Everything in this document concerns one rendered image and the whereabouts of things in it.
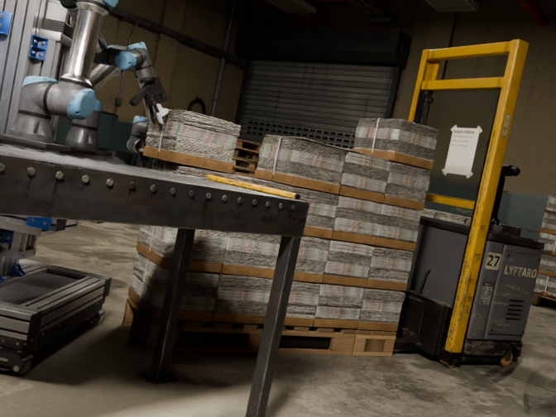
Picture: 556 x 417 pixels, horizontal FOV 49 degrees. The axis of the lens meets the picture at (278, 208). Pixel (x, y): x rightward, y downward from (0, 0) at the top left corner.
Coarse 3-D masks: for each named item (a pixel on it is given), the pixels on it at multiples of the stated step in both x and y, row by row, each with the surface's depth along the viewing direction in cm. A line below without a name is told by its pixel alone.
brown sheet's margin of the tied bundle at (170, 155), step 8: (168, 152) 266; (176, 152) 259; (168, 160) 265; (176, 160) 260; (184, 160) 262; (192, 160) 264; (200, 160) 266; (208, 160) 268; (208, 168) 269; (216, 168) 271; (224, 168) 273
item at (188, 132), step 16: (176, 112) 267; (192, 112) 261; (176, 128) 263; (192, 128) 262; (208, 128) 266; (224, 128) 270; (240, 128) 275; (176, 144) 260; (192, 144) 264; (208, 144) 268; (224, 144) 272; (224, 160) 273
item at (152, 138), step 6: (156, 120) 284; (150, 126) 289; (156, 126) 282; (150, 132) 286; (156, 132) 281; (150, 138) 286; (156, 138) 279; (150, 144) 285; (156, 144) 278; (150, 156) 284
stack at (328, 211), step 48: (144, 240) 288; (240, 240) 282; (336, 240) 313; (144, 288) 281; (192, 288) 274; (240, 288) 286; (336, 288) 315; (144, 336) 280; (192, 336) 295; (240, 336) 305; (336, 336) 319
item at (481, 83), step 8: (432, 80) 383; (440, 80) 377; (448, 80) 371; (456, 80) 365; (464, 80) 360; (472, 80) 354; (480, 80) 350; (488, 80) 344; (496, 80) 339; (424, 88) 388; (432, 88) 382; (440, 88) 376; (448, 88) 370; (456, 88) 365; (464, 88) 359; (472, 88) 354; (480, 88) 349; (488, 88) 345; (496, 88) 341
